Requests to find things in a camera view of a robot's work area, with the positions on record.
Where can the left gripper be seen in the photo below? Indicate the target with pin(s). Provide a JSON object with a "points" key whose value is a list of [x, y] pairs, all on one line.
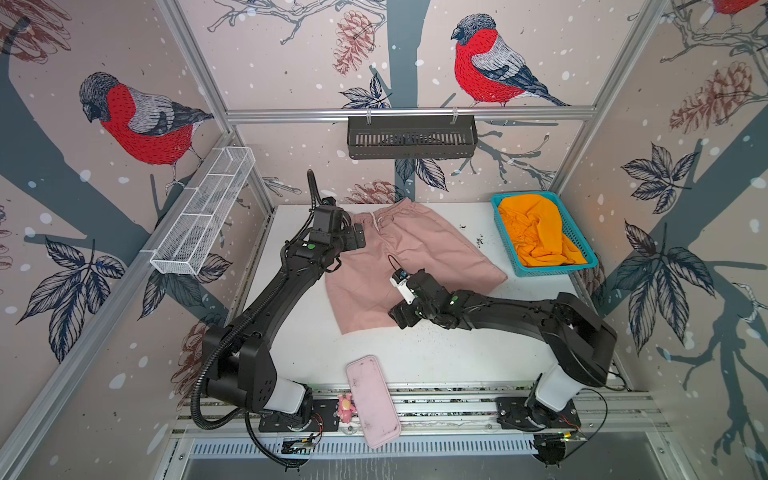
{"points": [[352, 242]]}

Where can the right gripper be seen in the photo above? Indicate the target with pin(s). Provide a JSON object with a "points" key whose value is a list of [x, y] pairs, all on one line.
{"points": [[403, 309]]}

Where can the pink shorts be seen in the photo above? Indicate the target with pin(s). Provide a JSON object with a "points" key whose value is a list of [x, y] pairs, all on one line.
{"points": [[410, 236]]}

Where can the teal plastic basket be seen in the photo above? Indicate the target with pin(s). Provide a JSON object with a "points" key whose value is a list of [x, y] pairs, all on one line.
{"points": [[570, 229]]}

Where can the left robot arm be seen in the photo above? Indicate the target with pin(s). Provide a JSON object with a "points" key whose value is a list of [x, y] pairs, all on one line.
{"points": [[237, 374]]}

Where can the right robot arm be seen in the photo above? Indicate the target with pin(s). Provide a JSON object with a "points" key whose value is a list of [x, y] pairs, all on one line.
{"points": [[582, 343]]}

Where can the orange shorts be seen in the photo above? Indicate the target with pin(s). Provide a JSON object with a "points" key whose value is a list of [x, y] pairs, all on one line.
{"points": [[535, 229]]}

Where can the pink tray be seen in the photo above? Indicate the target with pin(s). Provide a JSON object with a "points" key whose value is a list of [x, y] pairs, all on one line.
{"points": [[375, 408]]}

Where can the small pink toy figure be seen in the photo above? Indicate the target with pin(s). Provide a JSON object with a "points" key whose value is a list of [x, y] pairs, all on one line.
{"points": [[346, 409]]}

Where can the left circuit board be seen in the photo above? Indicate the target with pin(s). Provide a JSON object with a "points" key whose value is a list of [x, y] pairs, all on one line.
{"points": [[298, 447]]}

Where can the circuit board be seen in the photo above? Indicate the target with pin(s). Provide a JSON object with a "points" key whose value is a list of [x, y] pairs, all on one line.
{"points": [[298, 447], [564, 437]]}

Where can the right circuit board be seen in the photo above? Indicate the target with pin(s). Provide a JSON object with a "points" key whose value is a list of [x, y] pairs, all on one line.
{"points": [[564, 437]]}

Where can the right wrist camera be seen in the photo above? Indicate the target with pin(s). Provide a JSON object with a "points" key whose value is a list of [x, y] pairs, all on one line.
{"points": [[399, 280]]}

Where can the black hanging wire basket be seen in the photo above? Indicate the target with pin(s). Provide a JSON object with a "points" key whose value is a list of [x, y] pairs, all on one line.
{"points": [[411, 137]]}

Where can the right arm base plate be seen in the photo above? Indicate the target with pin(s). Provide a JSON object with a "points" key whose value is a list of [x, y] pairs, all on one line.
{"points": [[528, 415]]}

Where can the aluminium frame crossbar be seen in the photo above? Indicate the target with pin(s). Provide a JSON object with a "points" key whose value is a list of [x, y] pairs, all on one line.
{"points": [[241, 117]]}

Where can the white wire mesh shelf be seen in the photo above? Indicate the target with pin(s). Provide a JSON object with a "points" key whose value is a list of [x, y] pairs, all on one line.
{"points": [[190, 239]]}

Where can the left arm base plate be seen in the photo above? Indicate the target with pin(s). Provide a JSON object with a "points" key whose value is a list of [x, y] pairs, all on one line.
{"points": [[309, 418]]}

